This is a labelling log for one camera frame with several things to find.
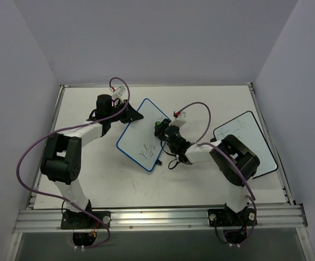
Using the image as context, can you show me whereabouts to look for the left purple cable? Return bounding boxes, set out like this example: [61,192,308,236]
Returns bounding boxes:
[16,77,111,250]

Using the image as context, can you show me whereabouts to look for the aluminium mounting rail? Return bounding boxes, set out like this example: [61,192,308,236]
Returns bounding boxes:
[11,203,310,261]

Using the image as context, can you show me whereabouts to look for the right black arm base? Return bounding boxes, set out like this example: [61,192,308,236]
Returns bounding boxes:
[207,207,257,247]

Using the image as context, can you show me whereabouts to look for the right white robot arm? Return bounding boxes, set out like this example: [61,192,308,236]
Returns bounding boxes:
[154,119,260,225]

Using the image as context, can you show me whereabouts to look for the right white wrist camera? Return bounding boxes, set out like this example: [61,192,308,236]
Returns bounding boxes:
[169,111,187,128]

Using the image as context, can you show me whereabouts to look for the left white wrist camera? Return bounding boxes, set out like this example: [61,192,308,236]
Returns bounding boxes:
[112,86,126,100]

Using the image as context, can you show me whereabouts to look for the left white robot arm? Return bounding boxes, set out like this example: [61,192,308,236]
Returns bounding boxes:
[40,95,144,228]

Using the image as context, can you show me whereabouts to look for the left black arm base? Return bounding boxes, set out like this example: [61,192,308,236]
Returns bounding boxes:
[60,209,111,249]

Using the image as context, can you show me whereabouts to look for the blue framed whiteboard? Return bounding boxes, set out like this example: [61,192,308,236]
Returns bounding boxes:
[116,98,169,172]

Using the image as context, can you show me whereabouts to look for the black framed whiteboard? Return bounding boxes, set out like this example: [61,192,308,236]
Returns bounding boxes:
[213,111,278,179]

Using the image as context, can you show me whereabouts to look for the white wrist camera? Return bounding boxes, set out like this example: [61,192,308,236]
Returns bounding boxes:
[112,86,126,100]
[169,111,187,128]

